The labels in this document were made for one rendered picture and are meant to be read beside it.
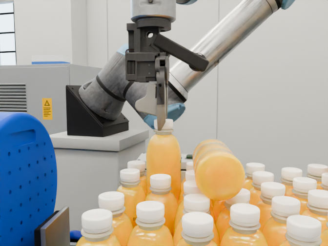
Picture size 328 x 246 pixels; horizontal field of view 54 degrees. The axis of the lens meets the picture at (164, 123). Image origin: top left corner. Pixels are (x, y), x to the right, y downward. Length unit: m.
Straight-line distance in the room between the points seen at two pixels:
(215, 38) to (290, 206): 0.77
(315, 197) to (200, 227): 0.21
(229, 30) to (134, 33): 0.57
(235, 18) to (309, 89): 2.05
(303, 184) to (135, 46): 0.40
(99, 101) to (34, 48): 2.42
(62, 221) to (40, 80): 1.76
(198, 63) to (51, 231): 0.40
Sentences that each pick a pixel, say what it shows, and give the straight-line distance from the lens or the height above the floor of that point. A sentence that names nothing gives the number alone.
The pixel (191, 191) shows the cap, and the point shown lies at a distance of 0.55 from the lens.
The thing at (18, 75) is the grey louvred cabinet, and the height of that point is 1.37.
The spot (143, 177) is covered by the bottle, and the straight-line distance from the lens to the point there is 0.71.
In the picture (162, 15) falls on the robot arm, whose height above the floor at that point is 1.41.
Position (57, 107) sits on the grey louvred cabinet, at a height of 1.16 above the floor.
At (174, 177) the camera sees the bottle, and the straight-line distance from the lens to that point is 0.65.
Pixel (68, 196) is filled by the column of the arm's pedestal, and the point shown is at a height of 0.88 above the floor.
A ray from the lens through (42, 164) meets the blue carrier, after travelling 0.67.
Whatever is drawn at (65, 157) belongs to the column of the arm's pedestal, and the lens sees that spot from 1.25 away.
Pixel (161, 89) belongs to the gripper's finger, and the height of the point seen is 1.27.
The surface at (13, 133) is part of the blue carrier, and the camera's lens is 0.59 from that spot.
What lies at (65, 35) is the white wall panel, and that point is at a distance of 3.40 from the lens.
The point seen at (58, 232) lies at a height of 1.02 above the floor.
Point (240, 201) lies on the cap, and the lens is 0.52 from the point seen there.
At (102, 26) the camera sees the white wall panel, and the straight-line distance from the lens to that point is 3.55.
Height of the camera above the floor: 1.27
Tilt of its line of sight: 6 degrees down
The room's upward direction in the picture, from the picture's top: straight up
